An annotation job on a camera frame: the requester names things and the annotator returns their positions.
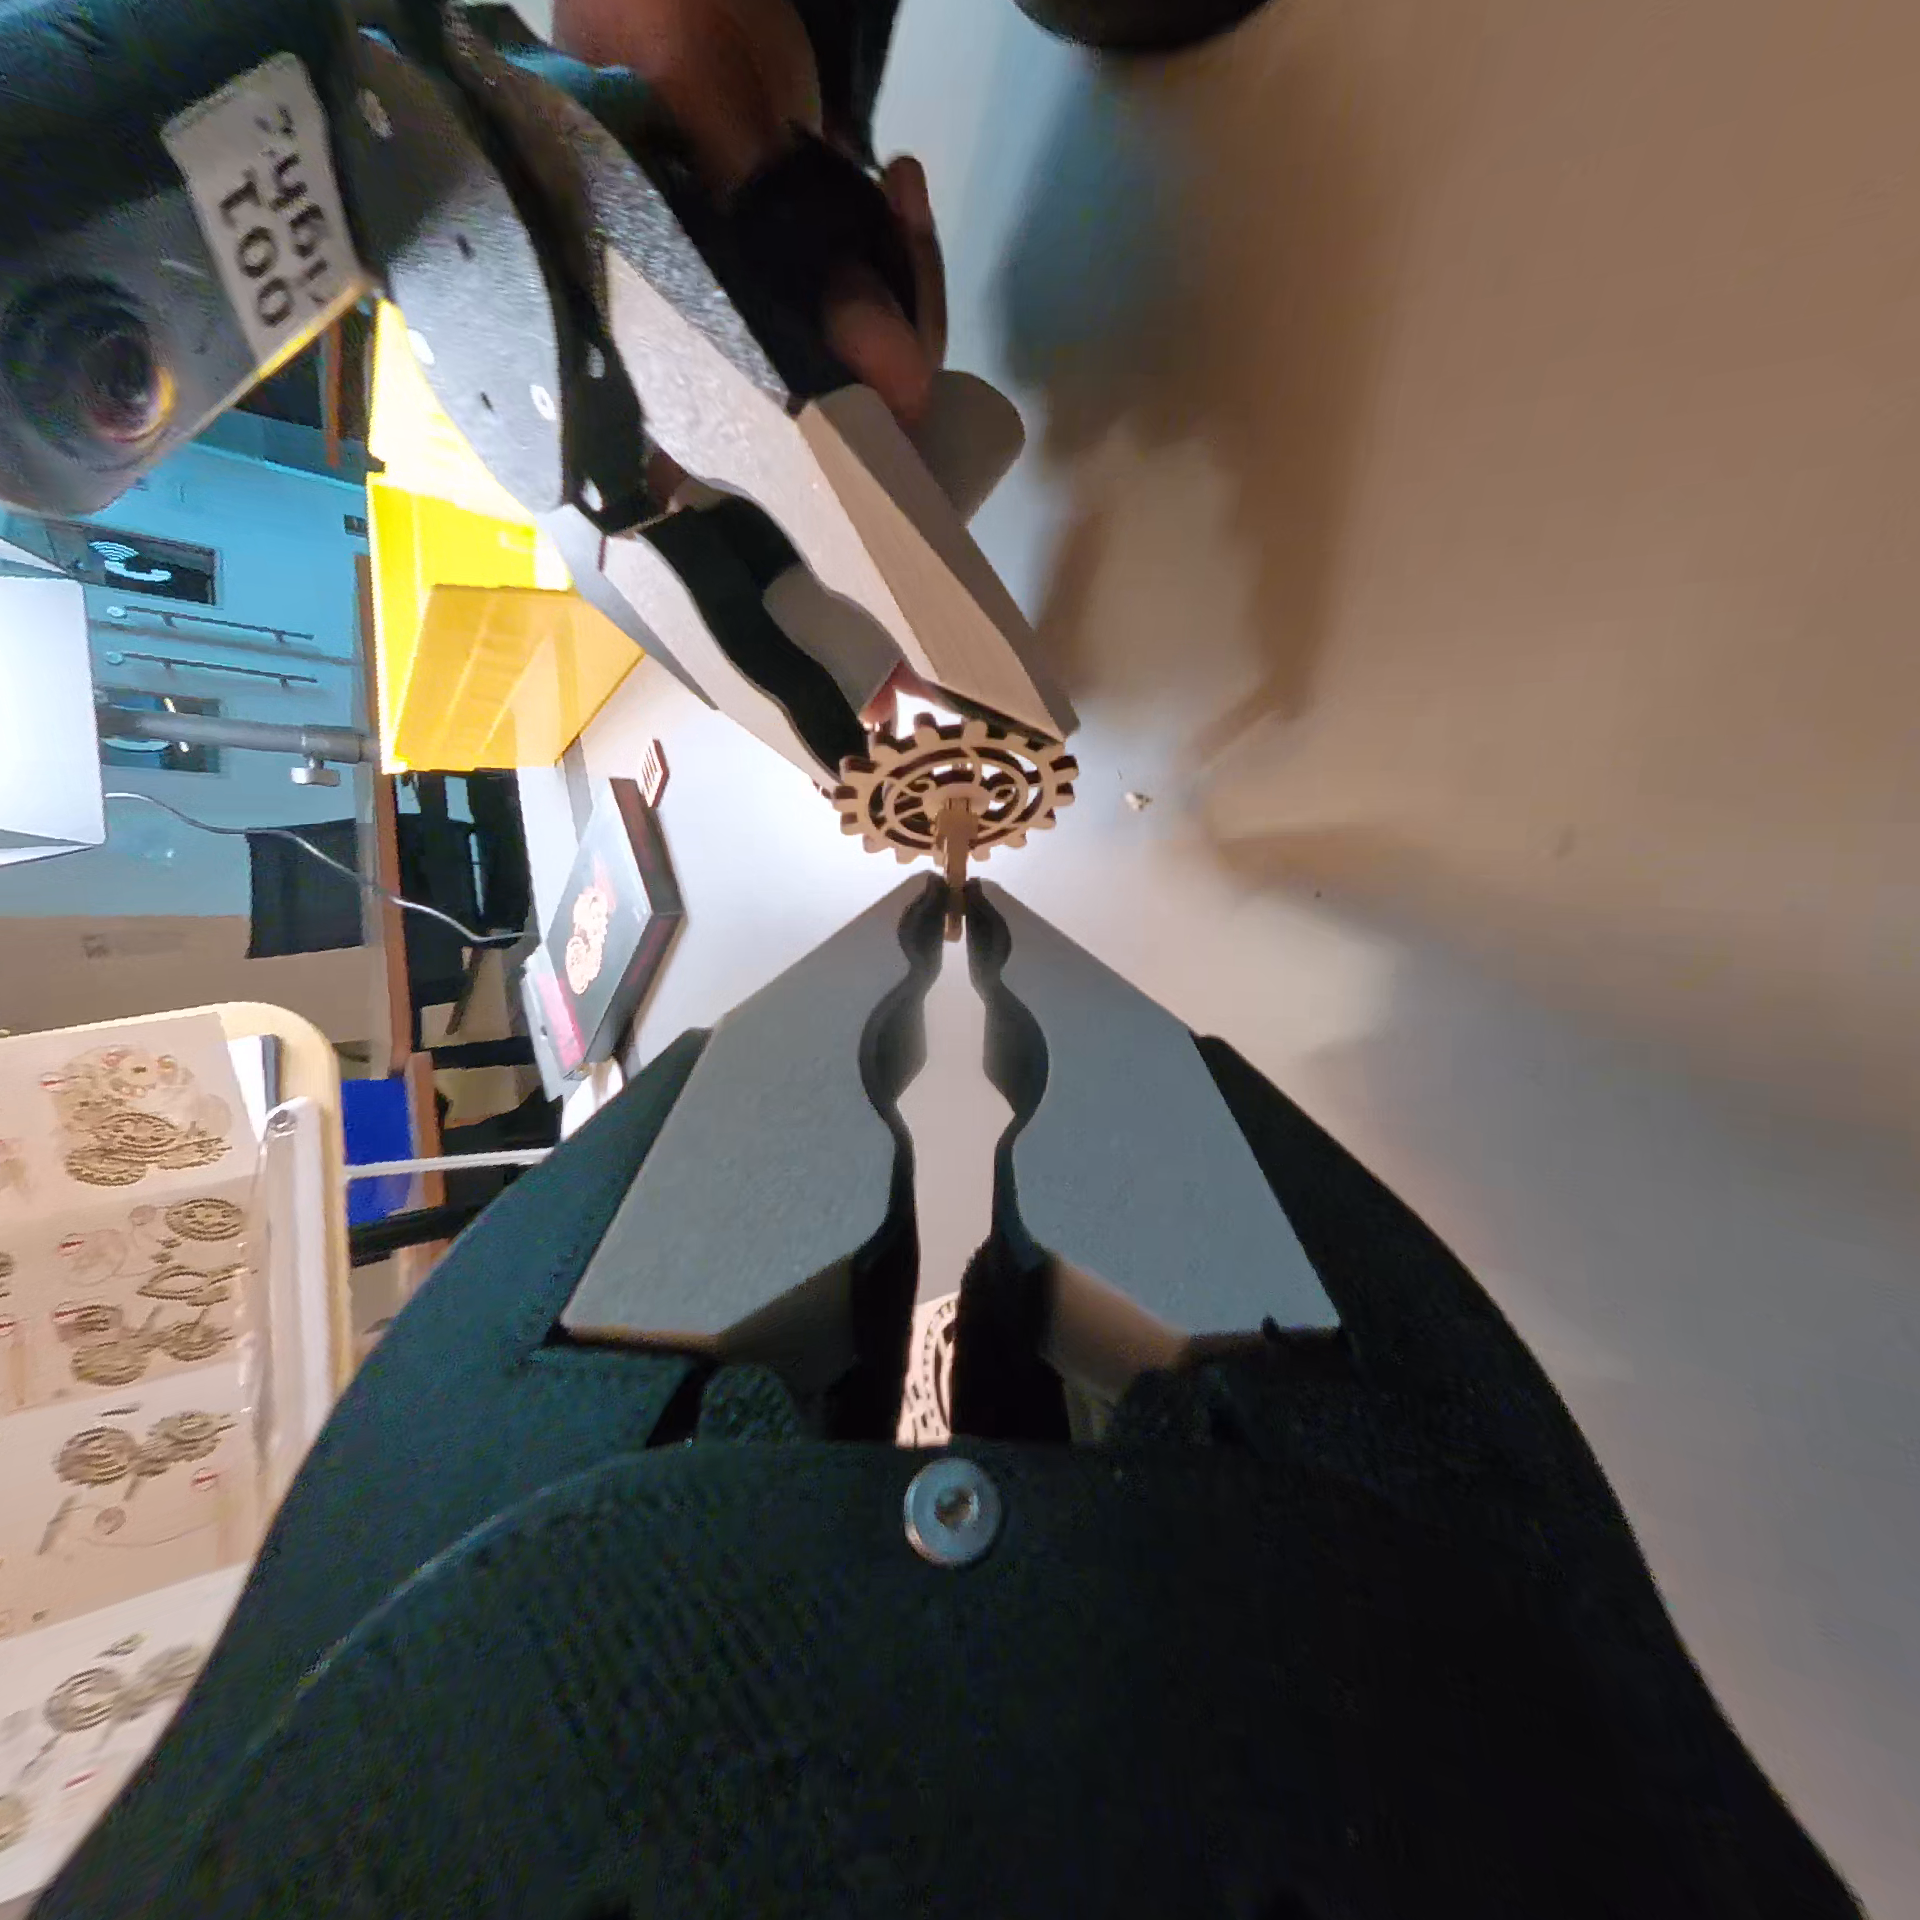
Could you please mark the person's right hand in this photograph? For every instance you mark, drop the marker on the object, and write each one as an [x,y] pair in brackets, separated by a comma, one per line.
[721,76]

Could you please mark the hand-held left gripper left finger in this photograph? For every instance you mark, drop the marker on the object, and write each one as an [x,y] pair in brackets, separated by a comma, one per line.
[750,1170]

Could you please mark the white light panel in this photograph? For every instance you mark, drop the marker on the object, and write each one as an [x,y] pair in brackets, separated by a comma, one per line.
[43,720]

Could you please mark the small wooden grid piece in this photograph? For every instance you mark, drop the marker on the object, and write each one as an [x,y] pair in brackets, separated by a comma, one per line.
[649,773]

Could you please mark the metal tripod pole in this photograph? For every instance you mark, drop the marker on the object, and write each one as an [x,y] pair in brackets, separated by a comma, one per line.
[224,734]

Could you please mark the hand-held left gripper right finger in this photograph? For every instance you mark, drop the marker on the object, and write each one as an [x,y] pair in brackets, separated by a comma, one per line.
[1155,1184]

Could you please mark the wooden axle peg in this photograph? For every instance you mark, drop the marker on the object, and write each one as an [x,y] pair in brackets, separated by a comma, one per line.
[954,879]

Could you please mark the grey desk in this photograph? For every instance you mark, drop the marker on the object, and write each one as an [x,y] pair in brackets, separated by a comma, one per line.
[1501,1125]

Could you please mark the large wooden gear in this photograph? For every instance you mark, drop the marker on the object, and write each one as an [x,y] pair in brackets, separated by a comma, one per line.
[866,791]

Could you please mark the printed instruction sheet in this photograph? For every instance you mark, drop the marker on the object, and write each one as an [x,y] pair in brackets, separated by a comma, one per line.
[119,1201]

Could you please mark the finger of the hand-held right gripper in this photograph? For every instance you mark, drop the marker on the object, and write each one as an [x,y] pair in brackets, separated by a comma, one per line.
[662,600]
[901,557]

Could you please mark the yellow plastic bin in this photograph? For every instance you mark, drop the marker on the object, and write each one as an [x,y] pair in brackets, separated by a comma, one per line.
[481,661]

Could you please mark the black puzzle box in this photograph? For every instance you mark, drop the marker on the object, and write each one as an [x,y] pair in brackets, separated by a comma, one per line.
[600,930]

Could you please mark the blue bin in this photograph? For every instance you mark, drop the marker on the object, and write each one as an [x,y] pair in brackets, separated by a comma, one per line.
[382,1118]

